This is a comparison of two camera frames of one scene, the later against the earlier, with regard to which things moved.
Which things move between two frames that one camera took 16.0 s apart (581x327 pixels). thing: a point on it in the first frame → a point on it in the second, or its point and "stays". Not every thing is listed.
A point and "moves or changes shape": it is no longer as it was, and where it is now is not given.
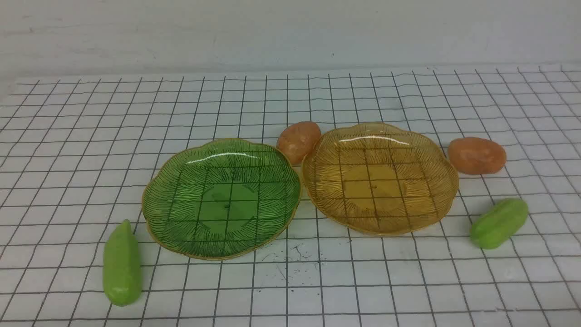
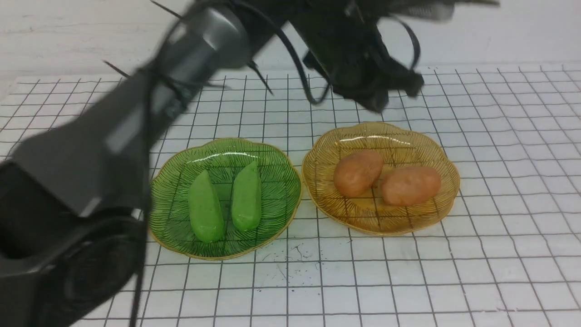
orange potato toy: (476, 156) → (406, 185)
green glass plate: (217, 199) stays
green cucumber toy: (494, 227) → (246, 203)
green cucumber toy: (122, 265) moves or changes shape
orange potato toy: (295, 140) → (356, 173)
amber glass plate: (382, 179) stays
